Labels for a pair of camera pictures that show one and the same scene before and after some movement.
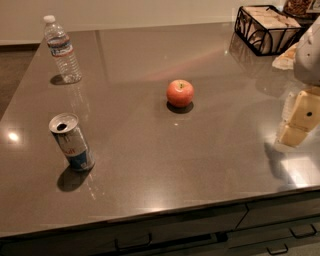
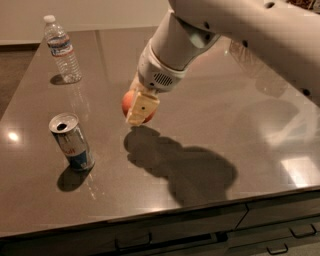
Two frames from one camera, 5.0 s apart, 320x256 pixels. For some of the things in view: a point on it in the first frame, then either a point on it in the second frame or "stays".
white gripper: [309, 60] to [155, 74]
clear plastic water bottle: [62, 49] stays
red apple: [180, 93] to [126, 103]
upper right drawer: [279, 211] stays
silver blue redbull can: [65, 128] stays
